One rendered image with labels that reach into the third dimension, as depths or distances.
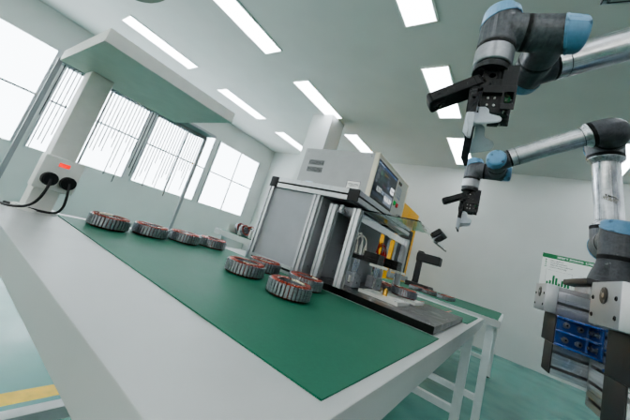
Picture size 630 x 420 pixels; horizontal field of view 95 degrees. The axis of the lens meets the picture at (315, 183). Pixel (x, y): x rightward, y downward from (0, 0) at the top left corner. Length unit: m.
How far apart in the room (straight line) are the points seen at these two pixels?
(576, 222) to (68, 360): 6.64
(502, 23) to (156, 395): 0.81
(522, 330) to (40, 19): 9.55
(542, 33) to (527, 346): 5.95
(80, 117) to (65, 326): 0.76
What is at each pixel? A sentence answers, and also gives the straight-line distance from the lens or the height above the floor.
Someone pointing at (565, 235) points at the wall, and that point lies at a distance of 6.62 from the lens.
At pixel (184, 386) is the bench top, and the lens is 0.31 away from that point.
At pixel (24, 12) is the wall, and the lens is 7.10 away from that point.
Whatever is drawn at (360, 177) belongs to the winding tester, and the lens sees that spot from 1.22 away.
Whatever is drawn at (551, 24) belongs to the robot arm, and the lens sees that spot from 0.81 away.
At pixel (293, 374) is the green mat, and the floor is 0.75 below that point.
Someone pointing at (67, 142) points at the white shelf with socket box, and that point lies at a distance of 1.08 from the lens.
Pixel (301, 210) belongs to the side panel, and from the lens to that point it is 1.16.
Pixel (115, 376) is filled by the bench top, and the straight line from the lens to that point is 0.31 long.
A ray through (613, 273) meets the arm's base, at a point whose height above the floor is 1.08.
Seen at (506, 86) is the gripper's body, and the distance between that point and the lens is 0.70.
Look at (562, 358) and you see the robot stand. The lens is 1.29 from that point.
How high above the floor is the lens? 0.89
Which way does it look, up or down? 11 degrees up
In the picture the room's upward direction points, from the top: 17 degrees clockwise
